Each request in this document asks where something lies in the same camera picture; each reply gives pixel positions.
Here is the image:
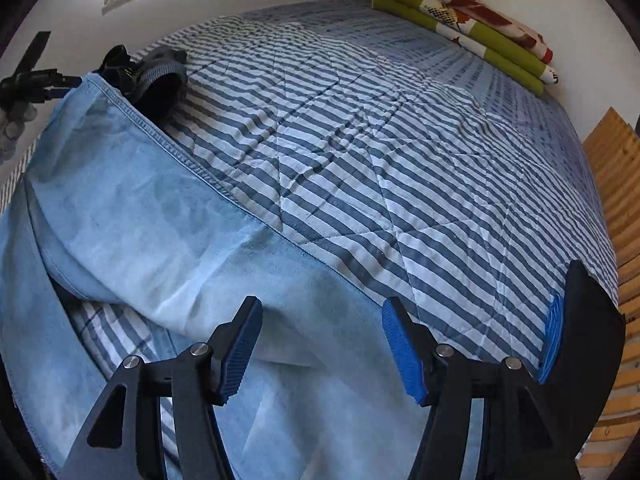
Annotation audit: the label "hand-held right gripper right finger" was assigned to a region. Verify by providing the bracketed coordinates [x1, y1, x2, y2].
[381, 296, 583, 480]

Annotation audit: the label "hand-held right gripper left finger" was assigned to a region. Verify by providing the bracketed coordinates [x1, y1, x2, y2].
[55, 296, 263, 480]

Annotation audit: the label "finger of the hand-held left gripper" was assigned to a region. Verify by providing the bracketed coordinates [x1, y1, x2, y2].
[17, 31, 83, 88]
[22, 87, 71, 103]

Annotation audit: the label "light blue denim jeans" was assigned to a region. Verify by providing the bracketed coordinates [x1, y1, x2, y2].
[0, 72, 481, 480]

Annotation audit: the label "person's left hand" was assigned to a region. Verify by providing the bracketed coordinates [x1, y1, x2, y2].
[0, 105, 37, 161]

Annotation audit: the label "black shorts with grey waistband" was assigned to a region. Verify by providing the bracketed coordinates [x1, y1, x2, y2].
[102, 45, 189, 126]

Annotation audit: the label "blue ribbed fabric piece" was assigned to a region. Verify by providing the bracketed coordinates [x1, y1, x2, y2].
[537, 294, 567, 385]

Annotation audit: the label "blue white striped bed cover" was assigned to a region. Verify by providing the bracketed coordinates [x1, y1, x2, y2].
[0, 0, 621, 411]

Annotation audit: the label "wooden slat railing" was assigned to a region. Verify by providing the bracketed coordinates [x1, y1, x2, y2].
[582, 107, 640, 480]

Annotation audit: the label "red floral folded blanket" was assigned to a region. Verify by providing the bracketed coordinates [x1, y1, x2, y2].
[400, 0, 554, 63]

